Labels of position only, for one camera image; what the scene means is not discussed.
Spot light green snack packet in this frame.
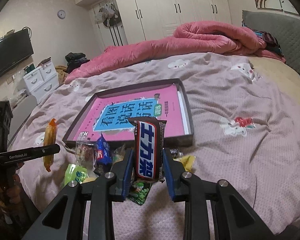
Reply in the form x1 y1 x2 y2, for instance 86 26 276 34
64 164 97 186

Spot blue snack packet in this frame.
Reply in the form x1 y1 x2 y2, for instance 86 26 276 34
94 135 112 176

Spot green pea snack packet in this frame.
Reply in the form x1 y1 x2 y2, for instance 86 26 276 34
128 182 152 206

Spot clear red snack packet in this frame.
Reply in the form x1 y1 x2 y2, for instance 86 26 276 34
75 141 95 169

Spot orange biscuit packet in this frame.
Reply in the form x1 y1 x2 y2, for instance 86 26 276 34
43 118 57 172

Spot yellow cartoon snack bar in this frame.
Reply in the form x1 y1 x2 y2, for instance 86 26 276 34
174 155 196 172

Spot Snickers chocolate bar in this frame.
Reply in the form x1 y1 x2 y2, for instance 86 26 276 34
128 116 166 183

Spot person's left hand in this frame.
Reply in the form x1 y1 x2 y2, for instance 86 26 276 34
0 173 27 223

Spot white drawer cabinet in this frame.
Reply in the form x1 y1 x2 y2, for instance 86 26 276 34
20 58 59 104

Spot dark shallow box tray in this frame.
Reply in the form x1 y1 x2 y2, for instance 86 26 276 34
63 79 194 148

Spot mauve cartoon bedsheet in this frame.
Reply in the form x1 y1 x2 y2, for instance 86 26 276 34
12 53 300 234

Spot pile of dark clothes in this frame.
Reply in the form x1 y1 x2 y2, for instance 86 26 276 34
65 53 90 74

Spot white wardrobe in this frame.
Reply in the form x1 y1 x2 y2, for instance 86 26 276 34
75 0 231 44

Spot dark clothes by headboard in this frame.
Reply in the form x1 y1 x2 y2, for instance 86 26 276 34
253 29 284 57

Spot pink folded quilt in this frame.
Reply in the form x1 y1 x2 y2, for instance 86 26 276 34
64 21 286 84

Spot grey quilted headboard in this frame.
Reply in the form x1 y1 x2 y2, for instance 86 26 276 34
242 10 300 74

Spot wall-mounted black television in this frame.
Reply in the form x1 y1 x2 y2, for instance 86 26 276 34
0 29 34 77

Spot round wall clock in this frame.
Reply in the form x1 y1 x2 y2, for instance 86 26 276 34
57 10 66 20

